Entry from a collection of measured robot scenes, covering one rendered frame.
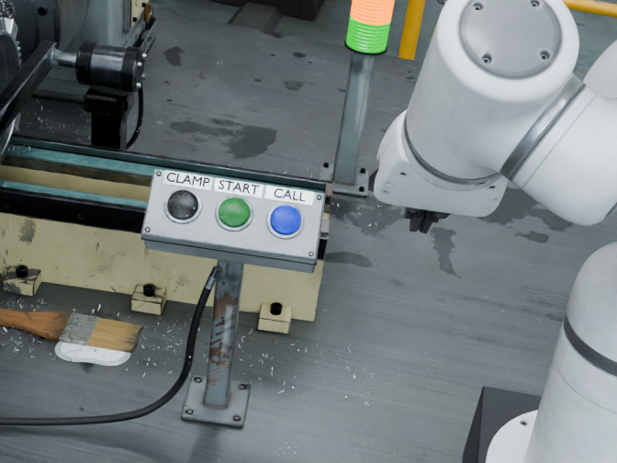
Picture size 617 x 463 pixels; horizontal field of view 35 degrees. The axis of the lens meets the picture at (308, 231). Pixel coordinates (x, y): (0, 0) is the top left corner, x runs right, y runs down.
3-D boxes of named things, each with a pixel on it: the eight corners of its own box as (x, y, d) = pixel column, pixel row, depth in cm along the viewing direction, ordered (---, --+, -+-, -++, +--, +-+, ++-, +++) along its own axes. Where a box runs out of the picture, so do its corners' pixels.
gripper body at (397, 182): (532, 99, 73) (497, 157, 83) (395, 79, 72) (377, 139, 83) (525, 194, 70) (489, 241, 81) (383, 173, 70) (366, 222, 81)
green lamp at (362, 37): (344, 50, 142) (349, 21, 140) (346, 36, 147) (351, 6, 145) (386, 57, 142) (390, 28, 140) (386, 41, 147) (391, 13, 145)
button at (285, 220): (267, 236, 96) (267, 231, 94) (272, 208, 97) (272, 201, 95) (297, 241, 96) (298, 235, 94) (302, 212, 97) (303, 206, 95)
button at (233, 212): (217, 229, 96) (216, 223, 94) (221, 199, 97) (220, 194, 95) (247, 233, 96) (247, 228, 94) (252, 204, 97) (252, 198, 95)
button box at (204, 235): (145, 250, 99) (139, 234, 94) (158, 184, 101) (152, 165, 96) (314, 275, 99) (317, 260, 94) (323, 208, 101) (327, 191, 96)
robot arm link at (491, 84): (557, 125, 70) (454, 48, 71) (623, 32, 57) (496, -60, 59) (487, 210, 67) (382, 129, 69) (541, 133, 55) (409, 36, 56)
